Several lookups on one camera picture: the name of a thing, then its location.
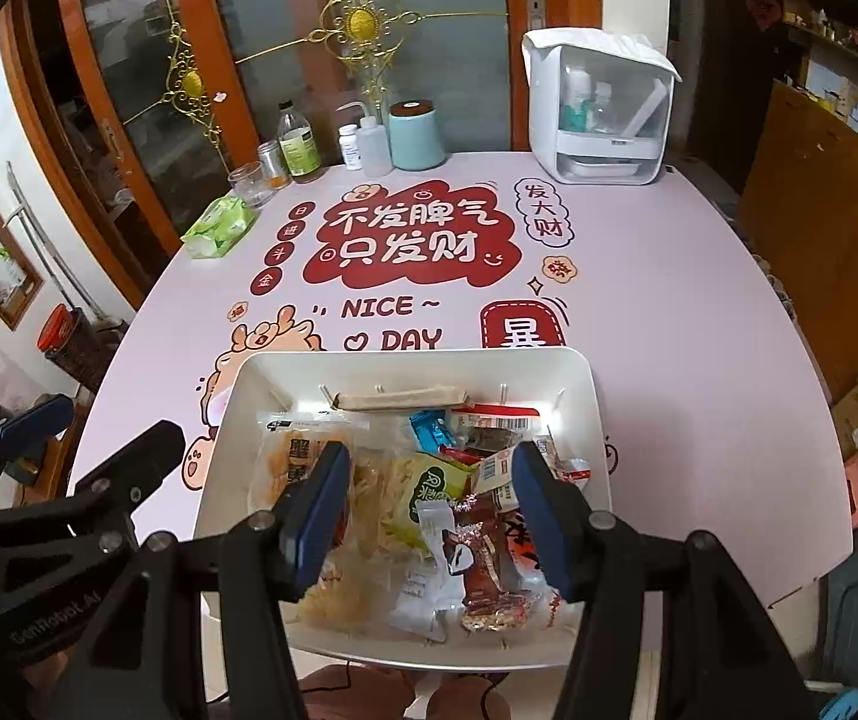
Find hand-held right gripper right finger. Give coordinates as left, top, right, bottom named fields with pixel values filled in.
left=513, top=441, right=824, bottom=720

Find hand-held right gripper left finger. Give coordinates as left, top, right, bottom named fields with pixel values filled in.
left=46, top=441, right=351, bottom=720

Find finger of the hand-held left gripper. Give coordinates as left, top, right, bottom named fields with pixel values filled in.
left=0, top=394, right=75, bottom=496
left=69, top=421, right=186, bottom=541

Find white red snack packet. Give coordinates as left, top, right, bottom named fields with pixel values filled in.
left=504, top=510, right=550, bottom=593

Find bread bun clear packet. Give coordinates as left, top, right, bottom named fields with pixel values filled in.
left=247, top=411, right=370, bottom=522

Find yellow striped snack packet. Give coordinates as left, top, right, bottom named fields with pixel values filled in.
left=474, top=446, right=520, bottom=496

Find brown snack packet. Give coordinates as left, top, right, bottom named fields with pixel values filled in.
left=440, top=491, right=527, bottom=601

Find twisted cracker clear packet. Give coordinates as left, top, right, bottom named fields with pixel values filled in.
left=298, top=540, right=400, bottom=631

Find dark nut snack packet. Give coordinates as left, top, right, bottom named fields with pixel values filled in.
left=459, top=589, right=542, bottom=635

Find green snack packet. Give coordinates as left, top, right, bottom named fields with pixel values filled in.
left=384, top=454, right=476, bottom=550

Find white plastic tray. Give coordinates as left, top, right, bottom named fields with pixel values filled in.
left=193, top=346, right=614, bottom=672

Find blue snack packet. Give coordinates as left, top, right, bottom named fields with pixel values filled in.
left=408, top=409, right=454, bottom=457

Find tan bar packet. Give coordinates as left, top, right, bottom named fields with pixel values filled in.
left=337, top=384, right=473, bottom=412

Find long metal rod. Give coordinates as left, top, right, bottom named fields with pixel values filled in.
left=7, top=161, right=111, bottom=323

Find person's legs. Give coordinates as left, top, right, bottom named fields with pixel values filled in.
left=298, top=664, right=512, bottom=720

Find green tissue pack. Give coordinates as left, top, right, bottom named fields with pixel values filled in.
left=181, top=195, right=259, bottom=260

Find clear glass cup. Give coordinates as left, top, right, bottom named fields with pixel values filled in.
left=228, top=161, right=274, bottom=207

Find metal can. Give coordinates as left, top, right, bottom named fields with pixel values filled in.
left=256, top=139, right=291, bottom=187

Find wooden framed glass door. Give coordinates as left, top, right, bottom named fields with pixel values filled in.
left=5, top=0, right=265, bottom=286
left=200, top=0, right=602, bottom=166

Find green label glass bottle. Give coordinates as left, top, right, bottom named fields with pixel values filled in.
left=277, top=100, right=323, bottom=182

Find white pill bottle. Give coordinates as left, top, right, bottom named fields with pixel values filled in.
left=337, top=125, right=365, bottom=170

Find small gold door ornament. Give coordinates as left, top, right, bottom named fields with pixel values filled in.
left=121, top=22, right=231, bottom=147

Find translucent squeeze bottle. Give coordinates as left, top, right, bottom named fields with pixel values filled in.
left=337, top=101, right=394, bottom=177

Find teal canister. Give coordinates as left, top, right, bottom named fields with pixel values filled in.
left=388, top=100, right=446, bottom=170

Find white storage box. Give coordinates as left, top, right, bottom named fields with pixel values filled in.
left=521, top=28, right=683, bottom=186

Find small clear bottle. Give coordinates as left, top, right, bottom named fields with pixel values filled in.
left=590, top=84, right=617, bottom=132

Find teal liquid bottle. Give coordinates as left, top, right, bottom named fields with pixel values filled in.
left=560, top=67, right=593, bottom=132

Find wooden shelf cabinet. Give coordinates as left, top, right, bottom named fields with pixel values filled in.
left=736, top=0, right=858, bottom=406

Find large gold door ornament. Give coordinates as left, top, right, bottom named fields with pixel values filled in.
left=234, top=0, right=509, bottom=110

